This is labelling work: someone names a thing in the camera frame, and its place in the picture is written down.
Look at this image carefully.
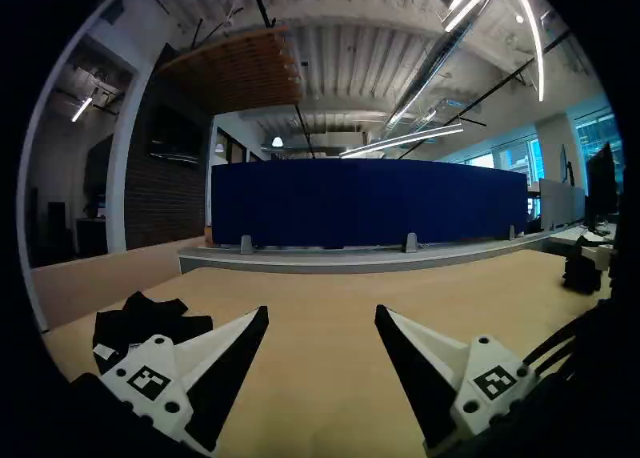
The heap of black towels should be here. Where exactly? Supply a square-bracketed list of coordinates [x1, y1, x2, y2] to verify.
[91, 291, 215, 376]

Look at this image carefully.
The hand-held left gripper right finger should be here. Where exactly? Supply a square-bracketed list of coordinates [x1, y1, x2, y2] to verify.
[374, 304, 537, 453]

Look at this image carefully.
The grey desk screen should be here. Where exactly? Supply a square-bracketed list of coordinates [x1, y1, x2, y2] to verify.
[538, 179, 587, 232]

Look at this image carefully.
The stack of black towels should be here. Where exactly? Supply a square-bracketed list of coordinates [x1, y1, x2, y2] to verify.
[562, 235, 604, 295]

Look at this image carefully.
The black cable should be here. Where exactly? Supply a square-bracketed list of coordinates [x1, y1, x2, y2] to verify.
[522, 313, 599, 375]

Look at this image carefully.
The black computer monitor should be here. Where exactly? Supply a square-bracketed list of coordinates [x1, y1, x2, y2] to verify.
[586, 143, 620, 232]

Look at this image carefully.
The blue desk screen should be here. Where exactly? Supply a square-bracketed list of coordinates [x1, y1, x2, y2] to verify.
[178, 159, 553, 275]

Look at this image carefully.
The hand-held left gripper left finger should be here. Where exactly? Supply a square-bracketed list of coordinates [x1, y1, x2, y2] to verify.
[98, 305, 270, 456]

